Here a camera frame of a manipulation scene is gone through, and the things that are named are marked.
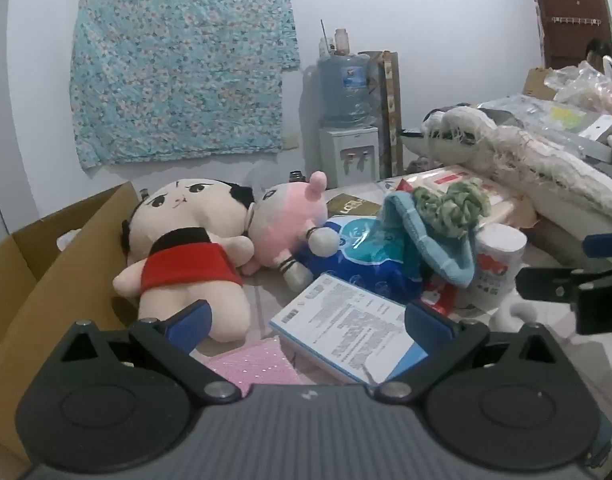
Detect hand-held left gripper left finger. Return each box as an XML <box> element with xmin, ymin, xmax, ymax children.
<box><xmin>60</xmin><ymin>299</ymin><xmax>243</xmax><ymax>405</ymax></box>

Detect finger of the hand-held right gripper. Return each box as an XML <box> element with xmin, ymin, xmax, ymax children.
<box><xmin>516</xmin><ymin>265</ymin><xmax>612</xmax><ymax>306</ymax></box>
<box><xmin>582</xmin><ymin>232</ymin><xmax>612</xmax><ymax>260</ymax></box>

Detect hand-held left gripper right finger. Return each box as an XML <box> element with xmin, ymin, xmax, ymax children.
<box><xmin>374</xmin><ymin>301</ymin><xmax>557</xmax><ymax>405</ymax></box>

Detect red and white packet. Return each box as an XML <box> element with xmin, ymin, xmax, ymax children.
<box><xmin>418</xmin><ymin>280</ymin><xmax>459</xmax><ymax>318</ymax></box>

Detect white toilet paper roll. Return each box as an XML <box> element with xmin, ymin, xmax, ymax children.
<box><xmin>473</xmin><ymin>223</ymin><xmax>527</xmax><ymax>306</ymax></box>

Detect cream plush doll red top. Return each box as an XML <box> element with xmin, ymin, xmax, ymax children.
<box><xmin>112</xmin><ymin>177</ymin><xmax>259</xmax><ymax>343</ymax></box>

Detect light blue towel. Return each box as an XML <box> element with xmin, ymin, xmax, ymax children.
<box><xmin>381</xmin><ymin>191</ymin><xmax>479</xmax><ymax>288</ymax></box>

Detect pink pouch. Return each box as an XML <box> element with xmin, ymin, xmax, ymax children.
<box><xmin>203</xmin><ymin>337</ymin><xmax>304</xmax><ymax>397</ymax></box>

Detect white printed booklet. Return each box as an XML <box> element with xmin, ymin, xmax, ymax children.
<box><xmin>269</xmin><ymin>272</ymin><xmax>429</xmax><ymax>386</ymax></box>

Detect tissue pack with red labels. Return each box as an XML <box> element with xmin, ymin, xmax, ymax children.
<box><xmin>386</xmin><ymin>164</ymin><xmax>539</xmax><ymax>231</ymax></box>

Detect blue tissue pack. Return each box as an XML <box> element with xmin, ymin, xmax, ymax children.
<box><xmin>298</xmin><ymin>215</ymin><xmax>427</xmax><ymax>306</ymax></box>

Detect green patterned scrunchie cloth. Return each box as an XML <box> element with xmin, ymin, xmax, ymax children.
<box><xmin>413</xmin><ymin>180</ymin><xmax>491</xmax><ymax>238</ymax></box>

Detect pink bunny plush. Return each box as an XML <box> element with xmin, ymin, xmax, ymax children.
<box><xmin>246</xmin><ymin>171</ymin><xmax>341</xmax><ymax>291</ymax></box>

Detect large cardboard box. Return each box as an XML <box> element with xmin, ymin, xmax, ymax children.
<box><xmin>0</xmin><ymin>182</ymin><xmax>153</xmax><ymax>467</ymax></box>

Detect white curved object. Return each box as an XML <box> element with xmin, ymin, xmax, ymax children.
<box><xmin>490</xmin><ymin>294</ymin><xmax>536</xmax><ymax>332</ymax></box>

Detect frayed white blanket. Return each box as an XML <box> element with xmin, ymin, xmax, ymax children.
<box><xmin>420</xmin><ymin>104</ymin><xmax>612</xmax><ymax>221</ymax></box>

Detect clear plastic packaging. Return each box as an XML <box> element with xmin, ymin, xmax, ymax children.
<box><xmin>486</xmin><ymin>95</ymin><xmax>611</xmax><ymax>133</ymax></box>

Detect clear plastic bags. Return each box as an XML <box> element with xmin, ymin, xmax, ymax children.
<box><xmin>543</xmin><ymin>57</ymin><xmax>612</xmax><ymax>116</ymax></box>

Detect small cardboard box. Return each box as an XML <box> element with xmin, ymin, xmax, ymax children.
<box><xmin>522</xmin><ymin>67</ymin><xmax>557</xmax><ymax>101</ymax></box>

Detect white water dispenser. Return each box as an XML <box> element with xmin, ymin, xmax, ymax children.
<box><xmin>319</xmin><ymin>126</ymin><xmax>380</xmax><ymax>190</ymax></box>

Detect tall printed box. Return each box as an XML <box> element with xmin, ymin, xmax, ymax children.
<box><xmin>370</xmin><ymin>50</ymin><xmax>405</xmax><ymax>178</ymax></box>

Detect blue water jug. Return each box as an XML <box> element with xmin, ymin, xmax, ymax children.
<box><xmin>316</xmin><ymin>52</ymin><xmax>373</xmax><ymax>128</ymax></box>

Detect blue floral wall cloth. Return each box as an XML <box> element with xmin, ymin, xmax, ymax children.
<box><xmin>68</xmin><ymin>0</ymin><xmax>301</xmax><ymax>171</ymax></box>

